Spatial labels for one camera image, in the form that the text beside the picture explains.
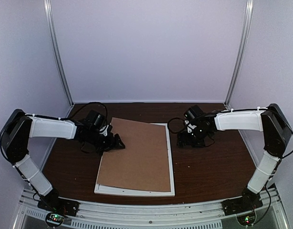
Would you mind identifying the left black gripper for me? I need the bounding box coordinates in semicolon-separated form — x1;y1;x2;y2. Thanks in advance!
87;129;126;156

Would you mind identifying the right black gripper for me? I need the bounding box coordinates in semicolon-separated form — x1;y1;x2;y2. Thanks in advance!
177;126;210;148

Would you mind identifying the brown fibreboard backing board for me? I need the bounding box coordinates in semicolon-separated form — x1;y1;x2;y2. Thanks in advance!
96;117;171;192

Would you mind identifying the white picture frame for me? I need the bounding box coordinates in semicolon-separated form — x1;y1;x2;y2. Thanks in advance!
94;123;176;197

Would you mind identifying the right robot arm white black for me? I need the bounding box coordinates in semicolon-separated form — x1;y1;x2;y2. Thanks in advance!
176;103;293;211

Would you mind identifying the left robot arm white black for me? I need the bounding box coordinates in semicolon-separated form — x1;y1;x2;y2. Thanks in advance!
0;109;126;212

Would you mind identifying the left controller board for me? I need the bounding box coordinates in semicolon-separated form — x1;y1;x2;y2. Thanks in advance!
45;212;65;228

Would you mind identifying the controller board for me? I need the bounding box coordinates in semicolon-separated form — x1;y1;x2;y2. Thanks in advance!
45;212;65;228
237;212;256;227

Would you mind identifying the right controller board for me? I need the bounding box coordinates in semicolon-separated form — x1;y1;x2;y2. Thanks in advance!
237;212;256;227

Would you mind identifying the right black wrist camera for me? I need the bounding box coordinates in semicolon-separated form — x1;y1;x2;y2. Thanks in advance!
184;105;204;121

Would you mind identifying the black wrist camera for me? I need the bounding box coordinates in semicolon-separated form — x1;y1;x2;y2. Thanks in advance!
184;105;204;121
85;110;105;130

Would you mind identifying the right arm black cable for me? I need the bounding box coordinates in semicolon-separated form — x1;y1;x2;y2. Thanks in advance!
167;117;188;134

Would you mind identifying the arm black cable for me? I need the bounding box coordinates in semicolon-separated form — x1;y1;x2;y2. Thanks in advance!
65;102;108;122
167;117;188;134

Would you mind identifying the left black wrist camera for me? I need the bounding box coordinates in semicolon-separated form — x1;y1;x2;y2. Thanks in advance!
85;110;105;130

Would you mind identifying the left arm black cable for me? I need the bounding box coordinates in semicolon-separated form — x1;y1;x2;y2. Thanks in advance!
65;102;108;122

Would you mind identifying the front aluminium rail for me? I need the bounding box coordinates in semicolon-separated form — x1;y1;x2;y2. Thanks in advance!
15;188;288;229

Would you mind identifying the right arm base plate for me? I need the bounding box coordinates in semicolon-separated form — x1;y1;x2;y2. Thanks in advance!
221;197;263;216

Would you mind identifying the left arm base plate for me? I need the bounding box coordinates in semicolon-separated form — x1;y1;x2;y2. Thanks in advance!
37;196;79;217

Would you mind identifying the right aluminium corner post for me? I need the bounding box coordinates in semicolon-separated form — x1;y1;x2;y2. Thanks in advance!
224;0;254;108

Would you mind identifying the aluminium corner post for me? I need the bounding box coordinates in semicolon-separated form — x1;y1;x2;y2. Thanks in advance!
224;0;254;108
43;0;74;107

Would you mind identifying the left aluminium corner post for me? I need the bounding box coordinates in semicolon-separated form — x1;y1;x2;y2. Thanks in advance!
43;0;74;107

